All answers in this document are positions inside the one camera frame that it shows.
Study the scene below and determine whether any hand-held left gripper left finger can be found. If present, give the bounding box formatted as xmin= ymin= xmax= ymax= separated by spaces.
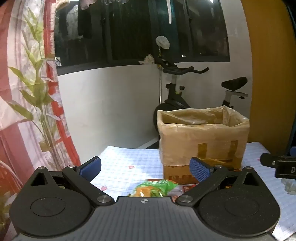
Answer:
xmin=24 ymin=156 xmax=115 ymax=207

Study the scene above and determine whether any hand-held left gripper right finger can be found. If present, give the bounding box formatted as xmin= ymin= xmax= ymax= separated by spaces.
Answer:
xmin=175 ymin=157 xmax=264 ymax=207

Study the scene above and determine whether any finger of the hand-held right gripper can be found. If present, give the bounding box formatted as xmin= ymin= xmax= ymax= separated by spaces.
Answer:
xmin=260 ymin=153 xmax=281 ymax=167

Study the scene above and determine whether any cardboard box with plastic liner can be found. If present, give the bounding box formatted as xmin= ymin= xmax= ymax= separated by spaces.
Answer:
xmin=157 ymin=105 xmax=250 ymax=184

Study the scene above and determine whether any green orange snack packet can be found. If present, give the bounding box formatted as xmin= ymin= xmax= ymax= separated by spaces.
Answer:
xmin=127 ymin=178 xmax=180 ymax=198

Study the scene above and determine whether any clear plastic wrapper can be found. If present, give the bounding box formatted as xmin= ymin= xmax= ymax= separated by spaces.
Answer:
xmin=281 ymin=178 xmax=296 ymax=195

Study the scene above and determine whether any small red snack packet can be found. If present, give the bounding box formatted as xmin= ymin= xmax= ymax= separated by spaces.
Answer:
xmin=179 ymin=183 xmax=200 ymax=193

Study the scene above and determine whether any white gridded tablecloth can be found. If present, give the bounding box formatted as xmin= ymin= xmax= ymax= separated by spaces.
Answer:
xmin=90 ymin=141 xmax=296 ymax=241

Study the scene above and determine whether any black exercise bike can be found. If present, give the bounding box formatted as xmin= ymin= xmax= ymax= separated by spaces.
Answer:
xmin=153 ymin=56 xmax=249 ymax=149

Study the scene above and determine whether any yellow wooden panel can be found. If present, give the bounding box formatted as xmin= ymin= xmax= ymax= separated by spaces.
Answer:
xmin=240 ymin=0 xmax=296 ymax=154

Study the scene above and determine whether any floral red white curtain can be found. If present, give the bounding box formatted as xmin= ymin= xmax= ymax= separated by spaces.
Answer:
xmin=0 ymin=0 xmax=82 ymax=209

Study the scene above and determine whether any thin metal pole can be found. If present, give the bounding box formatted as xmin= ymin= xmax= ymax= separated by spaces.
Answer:
xmin=158 ymin=46 xmax=162 ymax=105

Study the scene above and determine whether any crumpled white cloth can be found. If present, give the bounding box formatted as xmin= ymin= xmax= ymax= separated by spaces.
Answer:
xmin=139 ymin=54 xmax=155 ymax=65

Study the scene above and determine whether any white plastic bag on pole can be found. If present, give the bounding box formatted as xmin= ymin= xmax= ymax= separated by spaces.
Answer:
xmin=155 ymin=36 xmax=170 ymax=50

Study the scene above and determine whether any dark window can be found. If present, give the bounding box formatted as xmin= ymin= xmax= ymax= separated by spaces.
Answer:
xmin=54 ymin=0 xmax=231 ymax=69

